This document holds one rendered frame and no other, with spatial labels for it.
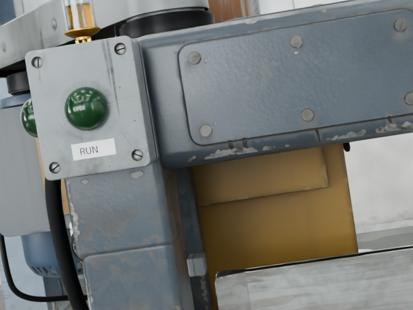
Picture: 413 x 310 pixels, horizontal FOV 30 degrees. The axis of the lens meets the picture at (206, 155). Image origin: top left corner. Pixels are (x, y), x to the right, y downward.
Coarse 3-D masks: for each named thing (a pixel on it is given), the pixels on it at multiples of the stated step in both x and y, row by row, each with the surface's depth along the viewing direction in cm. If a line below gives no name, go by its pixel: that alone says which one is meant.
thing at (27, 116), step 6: (30, 102) 54; (24, 108) 54; (30, 108) 54; (24, 114) 54; (30, 114) 54; (24, 120) 54; (30, 120) 54; (24, 126) 54; (30, 126) 54; (30, 132) 54; (36, 132) 54
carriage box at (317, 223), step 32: (320, 192) 86; (224, 224) 87; (256, 224) 87; (288, 224) 86; (320, 224) 86; (352, 224) 86; (224, 256) 87; (256, 256) 87; (288, 256) 87; (320, 256) 86
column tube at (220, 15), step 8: (208, 0) 105; (216, 0) 105; (224, 0) 105; (232, 0) 105; (240, 0) 105; (248, 0) 105; (256, 0) 105; (216, 8) 105; (224, 8) 105; (232, 8) 105; (240, 8) 105; (248, 8) 105; (256, 8) 105; (216, 16) 106; (224, 16) 105; (232, 16) 105; (240, 16) 105; (248, 16) 105
